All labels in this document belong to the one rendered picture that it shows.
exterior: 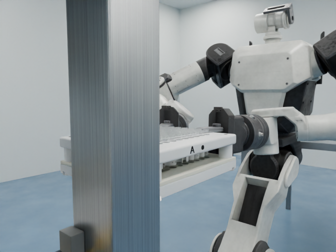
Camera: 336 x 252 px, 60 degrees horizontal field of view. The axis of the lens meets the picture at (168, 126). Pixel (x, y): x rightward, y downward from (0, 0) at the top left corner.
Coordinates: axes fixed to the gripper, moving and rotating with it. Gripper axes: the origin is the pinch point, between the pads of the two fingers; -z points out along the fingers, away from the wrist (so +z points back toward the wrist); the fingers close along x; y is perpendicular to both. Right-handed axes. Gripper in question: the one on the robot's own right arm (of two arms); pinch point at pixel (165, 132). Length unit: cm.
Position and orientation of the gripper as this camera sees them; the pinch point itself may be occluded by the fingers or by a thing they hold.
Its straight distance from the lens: 69.8
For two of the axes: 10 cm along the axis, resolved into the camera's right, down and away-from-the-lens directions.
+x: -0.2, 10.0, 0.9
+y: -9.9, -0.3, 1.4
